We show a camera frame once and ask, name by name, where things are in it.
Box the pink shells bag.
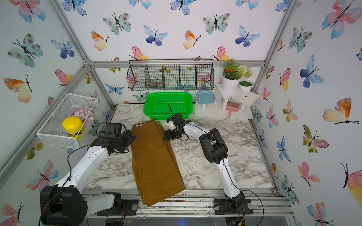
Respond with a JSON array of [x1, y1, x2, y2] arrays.
[[71, 106, 94, 122]]

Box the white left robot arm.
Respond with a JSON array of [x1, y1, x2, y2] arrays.
[[38, 123, 136, 226]]

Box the yellow lidded jar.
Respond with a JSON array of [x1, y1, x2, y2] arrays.
[[62, 117, 84, 141]]

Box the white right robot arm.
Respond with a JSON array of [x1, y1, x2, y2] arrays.
[[163, 113, 254, 215]]

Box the white mesh wall basket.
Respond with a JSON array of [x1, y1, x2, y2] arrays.
[[36, 93, 99, 149]]

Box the metal base rail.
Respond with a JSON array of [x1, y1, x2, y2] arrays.
[[83, 188, 296, 226]]

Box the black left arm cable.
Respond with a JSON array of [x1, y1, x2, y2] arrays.
[[38, 121, 131, 226]]

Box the small white pot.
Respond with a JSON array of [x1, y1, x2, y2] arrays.
[[238, 80, 253, 93]]

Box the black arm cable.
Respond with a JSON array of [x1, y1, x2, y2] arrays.
[[168, 104, 265, 226], [38, 121, 131, 226]]

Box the white potted flower plant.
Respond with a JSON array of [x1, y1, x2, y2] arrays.
[[221, 59, 252, 93]]

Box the pink dustpan brush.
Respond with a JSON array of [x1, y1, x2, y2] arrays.
[[225, 101, 240, 119]]

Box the brown long pants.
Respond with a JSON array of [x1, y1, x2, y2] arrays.
[[131, 121, 185, 207]]

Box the light blue round plate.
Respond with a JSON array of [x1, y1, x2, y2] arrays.
[[196, 90, 216, 104]]

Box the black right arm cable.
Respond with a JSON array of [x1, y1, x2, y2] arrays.
[[168, 104, 265, 226]]

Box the black wire wall basket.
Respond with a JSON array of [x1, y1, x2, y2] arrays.
[[126, 58, 215, 92]]

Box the green plastic basket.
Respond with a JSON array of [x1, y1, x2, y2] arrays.
[[143, 92, 193, 120]]

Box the white step shelf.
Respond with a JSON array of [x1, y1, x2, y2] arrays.
[[195, 84, 260, 120]]

